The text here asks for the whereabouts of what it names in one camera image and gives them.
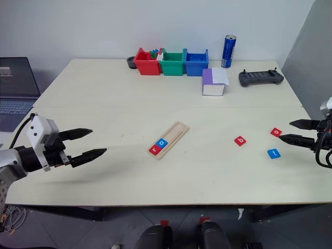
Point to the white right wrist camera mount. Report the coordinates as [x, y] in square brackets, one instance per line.
[326, 107]

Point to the blue drink can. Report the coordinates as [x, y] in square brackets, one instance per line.
[228, 52]

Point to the red letter tile b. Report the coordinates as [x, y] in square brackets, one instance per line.
[240, 141]

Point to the purple and white box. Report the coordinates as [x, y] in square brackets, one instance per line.
[207, 80]

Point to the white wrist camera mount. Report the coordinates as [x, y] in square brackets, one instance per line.
[35, 129]
[326, 107]

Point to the white paper scrap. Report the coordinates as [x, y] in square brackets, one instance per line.
[241, 214]

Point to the blue letter tile o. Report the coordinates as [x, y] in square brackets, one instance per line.
[162, 144]

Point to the blue plastic bin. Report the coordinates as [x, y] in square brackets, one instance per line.
[196, 68]

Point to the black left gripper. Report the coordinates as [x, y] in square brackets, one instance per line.
[57, 155]

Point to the green plastic bin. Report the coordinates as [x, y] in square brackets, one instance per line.
[172, 68]

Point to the black round bowl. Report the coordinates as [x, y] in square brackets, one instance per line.
[130, 63]

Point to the red plastic bin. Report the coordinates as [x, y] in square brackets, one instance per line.
[147, 67]

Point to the black handheld controller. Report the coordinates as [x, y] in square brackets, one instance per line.
[260, 77]

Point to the wooden letter tray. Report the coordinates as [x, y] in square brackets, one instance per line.
[175, 132]

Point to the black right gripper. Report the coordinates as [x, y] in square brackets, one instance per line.
[324, 137]

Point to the blue letter tile t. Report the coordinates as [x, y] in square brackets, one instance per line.
[274, 153]

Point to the white toy brick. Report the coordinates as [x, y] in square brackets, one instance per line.
[160, 57]

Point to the white paper sheet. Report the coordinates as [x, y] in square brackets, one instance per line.
[220, 76]

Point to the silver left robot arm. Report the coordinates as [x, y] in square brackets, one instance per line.
[7, 160]

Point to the dark rounded shape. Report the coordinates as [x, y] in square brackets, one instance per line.
[154, 237]
[214, 236]

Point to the red letter tile r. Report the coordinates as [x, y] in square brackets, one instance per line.
[154, 150]

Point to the green toy brick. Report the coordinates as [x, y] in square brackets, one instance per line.
[153, 55]

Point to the grey laptop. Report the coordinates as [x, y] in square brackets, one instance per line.
[15, 85]

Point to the red letter tile o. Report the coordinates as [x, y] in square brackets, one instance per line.
[276, 132]

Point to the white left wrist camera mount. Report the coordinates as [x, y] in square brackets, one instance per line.
[35, 129]

